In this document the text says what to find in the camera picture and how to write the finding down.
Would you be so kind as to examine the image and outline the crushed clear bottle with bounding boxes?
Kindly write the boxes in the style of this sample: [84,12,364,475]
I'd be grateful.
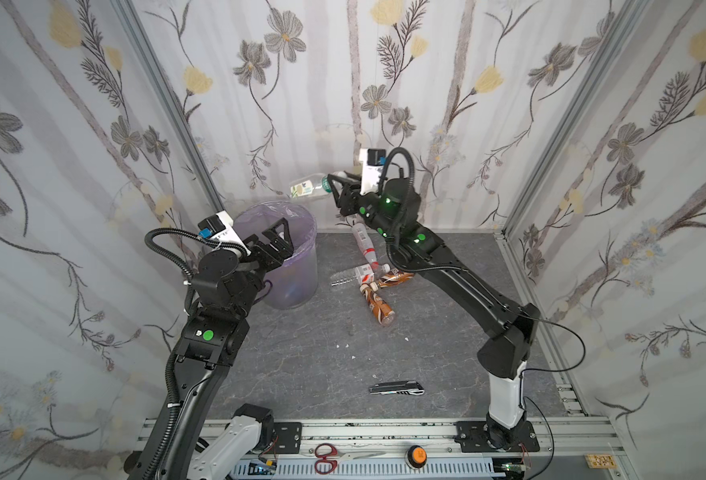
[289,173,331,200]

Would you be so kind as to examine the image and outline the brown coffee bottle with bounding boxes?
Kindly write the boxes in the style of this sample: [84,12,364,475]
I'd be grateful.
[359,284,396,327]

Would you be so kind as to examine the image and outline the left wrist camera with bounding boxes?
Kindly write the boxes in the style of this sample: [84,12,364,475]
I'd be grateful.
[197,210,250,258]

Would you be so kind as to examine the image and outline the brown tea bottle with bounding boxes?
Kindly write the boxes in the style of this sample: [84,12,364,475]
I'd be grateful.
[375,271,414,289]

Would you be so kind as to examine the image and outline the small green circuit board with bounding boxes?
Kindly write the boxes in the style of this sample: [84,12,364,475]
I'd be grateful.
[247,459,277,477]

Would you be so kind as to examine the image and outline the purple lined trash bin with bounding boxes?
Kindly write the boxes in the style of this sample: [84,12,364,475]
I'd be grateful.
[234,201,318,310]

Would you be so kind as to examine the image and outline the red handled scissors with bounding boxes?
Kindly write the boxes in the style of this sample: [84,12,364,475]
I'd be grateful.
[313,443,384,475]

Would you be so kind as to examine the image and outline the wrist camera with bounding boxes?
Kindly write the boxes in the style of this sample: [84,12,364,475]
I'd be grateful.
[359,149,387,194]
[197,210,250,258]

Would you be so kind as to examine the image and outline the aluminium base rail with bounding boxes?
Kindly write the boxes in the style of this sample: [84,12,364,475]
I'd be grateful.
[130,417,636,480]

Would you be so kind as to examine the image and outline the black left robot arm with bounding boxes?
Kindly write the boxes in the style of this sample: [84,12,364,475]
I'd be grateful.
[129,215,294,479]

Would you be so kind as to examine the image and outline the yellow label tag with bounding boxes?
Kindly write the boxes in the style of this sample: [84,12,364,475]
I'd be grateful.
[584,453,618,470]

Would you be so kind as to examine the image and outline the white red label bottle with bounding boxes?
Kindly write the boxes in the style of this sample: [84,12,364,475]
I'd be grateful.
[352,220,381,271]

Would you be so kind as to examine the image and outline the orange black knob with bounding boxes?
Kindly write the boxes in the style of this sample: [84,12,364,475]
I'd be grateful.
[406,445,428,470]

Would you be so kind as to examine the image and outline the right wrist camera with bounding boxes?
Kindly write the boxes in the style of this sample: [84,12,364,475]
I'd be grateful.
[359,149,387,194]

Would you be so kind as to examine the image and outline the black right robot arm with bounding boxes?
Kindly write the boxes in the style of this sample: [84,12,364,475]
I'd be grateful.
[322,147,547,451]

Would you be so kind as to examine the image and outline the clear water bottle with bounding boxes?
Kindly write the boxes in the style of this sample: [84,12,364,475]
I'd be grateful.
[330,264,391,287]

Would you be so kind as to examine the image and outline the black utility knife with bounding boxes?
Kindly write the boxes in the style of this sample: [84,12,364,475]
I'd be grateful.
[368,380,425,396]

